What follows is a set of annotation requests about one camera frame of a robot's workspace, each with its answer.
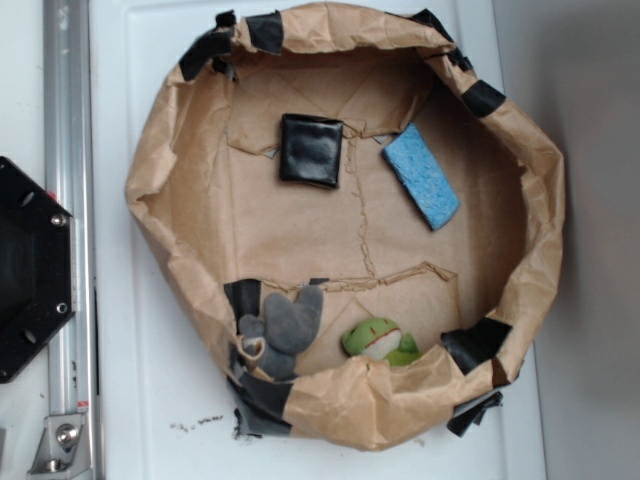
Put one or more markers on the green frog plush toy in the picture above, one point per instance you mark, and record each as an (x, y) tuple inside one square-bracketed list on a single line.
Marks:
[(381, 338)]

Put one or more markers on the aluminium extrusion rail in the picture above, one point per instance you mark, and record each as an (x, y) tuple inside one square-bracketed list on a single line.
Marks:
[(73, 353)]

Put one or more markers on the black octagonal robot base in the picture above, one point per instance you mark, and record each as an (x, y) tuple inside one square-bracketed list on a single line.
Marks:
[(36, 269)]

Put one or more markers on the black box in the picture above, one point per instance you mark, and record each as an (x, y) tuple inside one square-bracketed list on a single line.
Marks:
[(310, 150)]

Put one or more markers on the brown paper bag bin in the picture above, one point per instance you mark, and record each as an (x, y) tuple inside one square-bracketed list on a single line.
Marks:
[(205, 189)]

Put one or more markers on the metal corner bracket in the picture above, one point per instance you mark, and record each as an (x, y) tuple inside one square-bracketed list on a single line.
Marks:
[(64, 449)]

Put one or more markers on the blue sponge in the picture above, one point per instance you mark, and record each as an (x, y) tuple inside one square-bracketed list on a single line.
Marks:
[(417, 169)]

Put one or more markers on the grey plush toy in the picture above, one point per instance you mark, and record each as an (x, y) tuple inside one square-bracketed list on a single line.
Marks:
[(287, 329)]

